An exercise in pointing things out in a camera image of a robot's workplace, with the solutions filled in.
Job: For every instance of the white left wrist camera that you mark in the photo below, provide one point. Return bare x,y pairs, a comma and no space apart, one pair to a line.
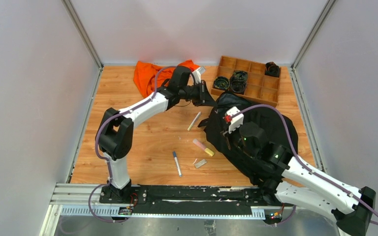
197,73

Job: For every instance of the black student backpack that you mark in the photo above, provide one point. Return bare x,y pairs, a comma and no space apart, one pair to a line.
277,138

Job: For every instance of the wooden compartment tray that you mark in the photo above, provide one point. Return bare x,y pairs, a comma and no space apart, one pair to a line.
260,88

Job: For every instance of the orange cloth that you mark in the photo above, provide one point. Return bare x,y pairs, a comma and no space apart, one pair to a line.
144,77

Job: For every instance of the aluminium frame rail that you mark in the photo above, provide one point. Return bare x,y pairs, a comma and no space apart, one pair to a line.
74,210

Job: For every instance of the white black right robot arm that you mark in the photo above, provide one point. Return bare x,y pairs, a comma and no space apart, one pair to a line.
286,178

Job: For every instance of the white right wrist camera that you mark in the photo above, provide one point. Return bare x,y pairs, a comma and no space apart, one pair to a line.
234,118

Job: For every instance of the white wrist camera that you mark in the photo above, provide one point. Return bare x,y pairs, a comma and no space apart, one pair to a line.
197,73
234,118

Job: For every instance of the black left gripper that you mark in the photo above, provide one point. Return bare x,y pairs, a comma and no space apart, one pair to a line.
201,93

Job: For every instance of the pink yellow highlighter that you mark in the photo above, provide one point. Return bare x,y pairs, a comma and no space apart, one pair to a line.
203,147

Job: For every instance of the white pencil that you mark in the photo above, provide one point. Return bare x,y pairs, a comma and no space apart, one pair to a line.
194,121

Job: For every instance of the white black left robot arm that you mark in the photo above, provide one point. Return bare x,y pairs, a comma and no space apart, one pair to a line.
113,140

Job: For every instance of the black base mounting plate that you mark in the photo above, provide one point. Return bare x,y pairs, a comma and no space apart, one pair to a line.
190,200

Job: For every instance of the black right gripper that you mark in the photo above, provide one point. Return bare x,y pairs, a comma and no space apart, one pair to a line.
228,137

